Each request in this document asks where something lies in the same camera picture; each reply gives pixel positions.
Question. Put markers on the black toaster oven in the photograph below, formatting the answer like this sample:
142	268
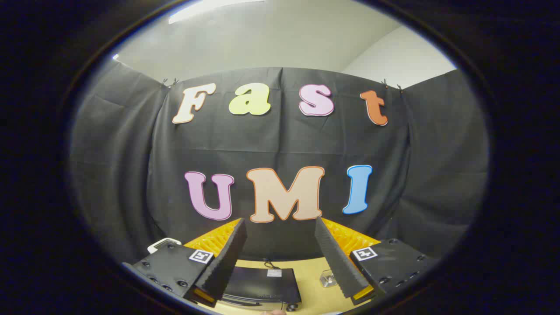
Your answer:
262	284

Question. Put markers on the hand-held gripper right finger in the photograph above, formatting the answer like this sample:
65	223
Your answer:
334	258

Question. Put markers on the white bread toaster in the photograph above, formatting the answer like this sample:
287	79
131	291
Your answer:
162	242

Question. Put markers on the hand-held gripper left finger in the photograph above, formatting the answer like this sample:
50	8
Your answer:
227	258

